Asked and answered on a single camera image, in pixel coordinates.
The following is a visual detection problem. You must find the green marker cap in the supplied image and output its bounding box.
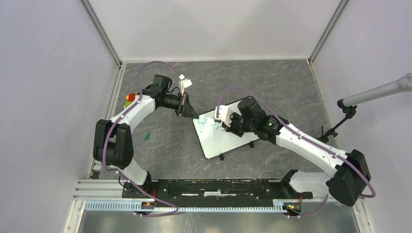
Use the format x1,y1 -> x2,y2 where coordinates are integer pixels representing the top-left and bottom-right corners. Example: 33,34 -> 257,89
144,132 -> 151,140

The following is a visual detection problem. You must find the small whiteboard with stand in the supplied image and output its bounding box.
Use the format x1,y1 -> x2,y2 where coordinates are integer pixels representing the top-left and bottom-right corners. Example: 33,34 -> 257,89
192,109 -> 258,159

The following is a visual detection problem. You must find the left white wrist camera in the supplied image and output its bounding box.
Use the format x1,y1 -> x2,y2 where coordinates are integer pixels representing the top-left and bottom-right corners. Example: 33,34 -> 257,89
179,74 -> 192,94

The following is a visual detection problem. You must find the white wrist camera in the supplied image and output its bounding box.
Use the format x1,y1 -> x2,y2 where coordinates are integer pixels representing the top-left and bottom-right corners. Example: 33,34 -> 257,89
214,105 -> 233,127
179,74 -> 192,94

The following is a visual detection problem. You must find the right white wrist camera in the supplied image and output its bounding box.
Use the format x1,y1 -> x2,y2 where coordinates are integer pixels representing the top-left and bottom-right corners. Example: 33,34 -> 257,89
214,105 -> 233,127

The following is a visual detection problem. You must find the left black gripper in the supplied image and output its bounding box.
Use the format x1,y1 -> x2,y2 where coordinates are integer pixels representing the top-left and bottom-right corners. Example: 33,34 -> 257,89
160,92 -> 199,119

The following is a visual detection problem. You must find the grey microphone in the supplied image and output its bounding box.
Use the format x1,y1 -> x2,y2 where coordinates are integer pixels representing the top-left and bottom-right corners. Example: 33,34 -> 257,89
337,73 -> 412,109

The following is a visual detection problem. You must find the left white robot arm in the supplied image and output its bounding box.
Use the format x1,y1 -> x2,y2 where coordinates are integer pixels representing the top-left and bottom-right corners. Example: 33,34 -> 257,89
93,75 -> 199,198

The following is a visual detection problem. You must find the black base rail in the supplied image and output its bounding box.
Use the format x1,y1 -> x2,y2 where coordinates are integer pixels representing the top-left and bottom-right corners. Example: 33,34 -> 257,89
122,178 -> 313,209

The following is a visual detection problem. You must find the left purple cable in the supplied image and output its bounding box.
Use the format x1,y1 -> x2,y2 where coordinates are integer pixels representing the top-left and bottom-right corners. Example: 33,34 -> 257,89
102,61 -> 183,217

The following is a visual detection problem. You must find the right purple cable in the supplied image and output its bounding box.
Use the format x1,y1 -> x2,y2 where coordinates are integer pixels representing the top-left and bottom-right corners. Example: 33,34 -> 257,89
216,86 -> 377,218

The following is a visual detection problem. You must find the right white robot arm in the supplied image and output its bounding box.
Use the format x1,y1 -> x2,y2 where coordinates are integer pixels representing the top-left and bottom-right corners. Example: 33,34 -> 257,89
214,97 -> 376,206

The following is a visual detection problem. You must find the black microphone stand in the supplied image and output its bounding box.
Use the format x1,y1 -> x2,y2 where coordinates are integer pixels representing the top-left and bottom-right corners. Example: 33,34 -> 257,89
317,105 -> 357,143

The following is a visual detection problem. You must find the purple cable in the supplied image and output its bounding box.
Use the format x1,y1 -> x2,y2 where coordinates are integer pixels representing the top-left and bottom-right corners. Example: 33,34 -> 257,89
216,86 -> 377,218
102,61 -> 183,217

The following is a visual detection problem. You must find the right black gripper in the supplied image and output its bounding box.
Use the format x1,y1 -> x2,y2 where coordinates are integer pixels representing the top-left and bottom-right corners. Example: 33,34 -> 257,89
222,111 -> 256,137

